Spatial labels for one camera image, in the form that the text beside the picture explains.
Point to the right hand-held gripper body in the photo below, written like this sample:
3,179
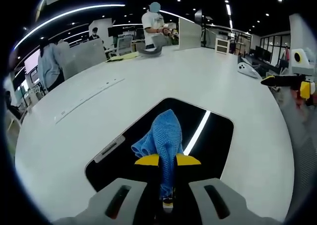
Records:
303,66

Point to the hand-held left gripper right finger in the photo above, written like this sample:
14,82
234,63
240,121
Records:
223,205

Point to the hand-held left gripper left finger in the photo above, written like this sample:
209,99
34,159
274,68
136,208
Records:
104,205

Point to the black glossy tablet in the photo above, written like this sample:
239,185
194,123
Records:
218,140

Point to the blue cleaning cloth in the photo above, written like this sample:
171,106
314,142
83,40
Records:
166,135

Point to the yellow cloth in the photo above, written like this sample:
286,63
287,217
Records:
122,57

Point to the white device with lenses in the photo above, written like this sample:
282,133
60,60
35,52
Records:
247,70

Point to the grey mesh chair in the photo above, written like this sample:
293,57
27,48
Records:
302,160

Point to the white cabinet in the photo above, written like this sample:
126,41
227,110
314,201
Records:
222,46

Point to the black tripod stand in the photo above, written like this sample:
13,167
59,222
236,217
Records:
203,29

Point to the white upright panel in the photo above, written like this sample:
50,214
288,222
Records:
189,35

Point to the white table slot cover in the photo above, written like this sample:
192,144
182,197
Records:
89,99

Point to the grey partition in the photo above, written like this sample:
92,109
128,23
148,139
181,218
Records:
84,59

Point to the white office chair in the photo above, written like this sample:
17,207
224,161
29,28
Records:
124,44

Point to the curved ceiling light strip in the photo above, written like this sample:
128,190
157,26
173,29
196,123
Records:
62,15

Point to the pink wall screen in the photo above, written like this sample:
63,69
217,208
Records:
31,64

